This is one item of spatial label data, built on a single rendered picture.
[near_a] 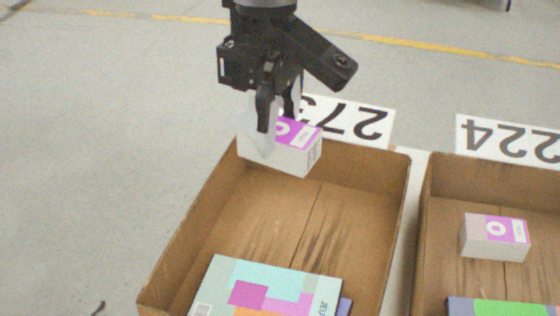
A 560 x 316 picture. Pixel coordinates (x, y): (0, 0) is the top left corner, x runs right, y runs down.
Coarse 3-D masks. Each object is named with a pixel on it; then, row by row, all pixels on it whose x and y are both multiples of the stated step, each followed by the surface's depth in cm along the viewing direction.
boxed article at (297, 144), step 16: (288, 128) 71; (304, 128) 71; (320, 128) 71; (240, 144) 72; (256, 144) 71; (288, 144) 68; (304, 144) 68; (320, 144) 72; (256, 160) 72; (272, 160) 71; (288, 160) 70; (304, 160) 68; (304, 176) 70
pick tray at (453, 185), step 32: (448, 160) 83; (480, 160) 82; (448, 192) 87; (480, 192) 85; (512, 192) 84; (544, 192) 82; (448, 224) 83; (544, 224) 82; (416, 256) 75; (448, 256) 78; (544, 256) 77; (416, 288) 67; (448, 288) 73; (480, 288) 73; (512, 288) 73; (544, 288) 73
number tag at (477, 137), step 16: (464, 128) 86; (480, 128) 85; (496, 128) 85; (512, 128) 85; (528, 128) 85; (544, 128) 85; (464, 144) 83; (480, 144) 83; (496, 144) 83; (512, 144) 83; (528, 144) 83; (544, 144) 83; (496, 160) 81; (512, 160) 81; (528, 160) 81; (544, 160) 80
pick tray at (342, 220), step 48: (336, 144) 85; (240, 192) 89; (288, 192) 89; (336, 192) 89; (384, 192) 88; (192, 240) 76; (240, 240) 81; (288, 240) 81; (336, 240) 81; (384, 240) 81; (144, 288) 63; (192, 288) 74; (384, 288) 63
